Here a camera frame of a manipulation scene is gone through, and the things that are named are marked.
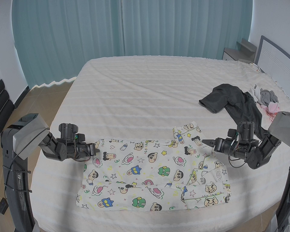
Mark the grey bedside table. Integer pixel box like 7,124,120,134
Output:
223,38,257,64

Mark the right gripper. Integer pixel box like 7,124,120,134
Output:
214,137,240,157

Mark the bed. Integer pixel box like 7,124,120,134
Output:
29,35,290,232

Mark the black padded seat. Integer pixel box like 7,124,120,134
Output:
0,79,11,115

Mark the blue-green curtain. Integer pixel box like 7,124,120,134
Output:
121,0,253,61
11,0,124,89

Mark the white garment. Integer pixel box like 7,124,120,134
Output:
249,84,263,103

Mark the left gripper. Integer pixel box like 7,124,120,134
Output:
76,142,97,159

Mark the black shirt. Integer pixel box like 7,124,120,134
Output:
199,83,269,141

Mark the grey garment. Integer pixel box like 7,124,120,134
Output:
259,89,279,106

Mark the pink garment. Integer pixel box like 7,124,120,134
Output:
261,102,281,123

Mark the white printed pyjama top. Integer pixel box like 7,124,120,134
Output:
76,121,232,212

